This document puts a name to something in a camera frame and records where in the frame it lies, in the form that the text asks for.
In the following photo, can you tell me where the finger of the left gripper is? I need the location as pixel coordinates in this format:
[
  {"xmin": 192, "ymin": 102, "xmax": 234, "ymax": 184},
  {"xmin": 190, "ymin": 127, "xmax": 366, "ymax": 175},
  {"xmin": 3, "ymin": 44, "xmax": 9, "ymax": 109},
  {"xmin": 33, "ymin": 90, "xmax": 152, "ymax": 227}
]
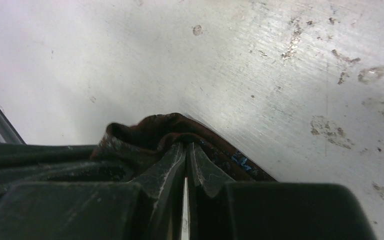
[{"xmin": 0, "ymin": 143, "xmax": 134, "ymax": 195}]

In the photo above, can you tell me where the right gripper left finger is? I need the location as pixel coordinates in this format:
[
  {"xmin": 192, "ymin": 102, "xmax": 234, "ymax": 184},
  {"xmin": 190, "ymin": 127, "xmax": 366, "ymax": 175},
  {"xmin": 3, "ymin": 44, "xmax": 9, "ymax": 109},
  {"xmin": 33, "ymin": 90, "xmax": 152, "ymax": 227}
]
[{"xmin": 0, "ymin": 143, "xmax": 186, "ymax": 240}]

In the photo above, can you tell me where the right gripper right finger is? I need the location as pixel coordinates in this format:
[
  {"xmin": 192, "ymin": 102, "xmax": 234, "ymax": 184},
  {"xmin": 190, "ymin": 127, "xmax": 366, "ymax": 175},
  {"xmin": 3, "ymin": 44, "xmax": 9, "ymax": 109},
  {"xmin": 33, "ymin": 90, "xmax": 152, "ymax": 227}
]
[{"xmin": 186, "ymin": 143, "xmax": 376, "ymax": 240}]

